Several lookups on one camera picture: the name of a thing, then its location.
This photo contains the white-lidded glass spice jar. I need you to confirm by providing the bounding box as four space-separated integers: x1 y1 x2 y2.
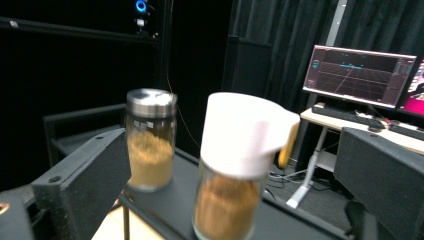
192 92 301 240

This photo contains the computer monitor with pink picture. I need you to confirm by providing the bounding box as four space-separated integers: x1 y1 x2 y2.
398 59 424 118

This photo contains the black computer mouse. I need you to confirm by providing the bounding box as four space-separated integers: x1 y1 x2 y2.
367 118 385 132

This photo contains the white pole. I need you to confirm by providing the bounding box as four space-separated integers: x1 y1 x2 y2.
324 0 350 48

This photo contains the yellow rounded object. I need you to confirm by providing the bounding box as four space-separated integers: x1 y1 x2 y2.
277 121 301 170

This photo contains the thin orange wire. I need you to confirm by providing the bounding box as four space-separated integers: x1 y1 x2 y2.
165 0 202 149

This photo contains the camera with blue ring light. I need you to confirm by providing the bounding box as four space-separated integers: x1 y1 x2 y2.
133 0 160 38

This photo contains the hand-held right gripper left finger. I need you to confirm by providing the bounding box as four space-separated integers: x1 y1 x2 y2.
30 128 132 240

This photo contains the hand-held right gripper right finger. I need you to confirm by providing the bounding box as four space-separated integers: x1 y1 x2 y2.
334 127 424 240

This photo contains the black cabinet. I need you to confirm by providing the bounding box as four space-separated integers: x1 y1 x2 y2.
221 34 274 101

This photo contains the metal-lidded glass spice jar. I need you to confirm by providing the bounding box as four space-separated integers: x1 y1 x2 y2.
125 88 179 194

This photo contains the dark curtain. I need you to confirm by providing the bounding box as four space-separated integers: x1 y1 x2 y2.
229 0 424 113

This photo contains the white-legged desk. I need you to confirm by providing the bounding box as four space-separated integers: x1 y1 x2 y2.
285 105 424 210

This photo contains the black horizontal bar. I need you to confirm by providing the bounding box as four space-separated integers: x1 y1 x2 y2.
0 16 160 46

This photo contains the black keyboard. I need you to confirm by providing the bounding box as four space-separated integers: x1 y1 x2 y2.
388 121 424 142
312 102 376 127

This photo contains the computer monitor with dark graph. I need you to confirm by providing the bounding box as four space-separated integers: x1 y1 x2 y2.
302 44 418 109

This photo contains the bundle of floor cables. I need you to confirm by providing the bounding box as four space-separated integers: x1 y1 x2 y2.
266 166 334 193

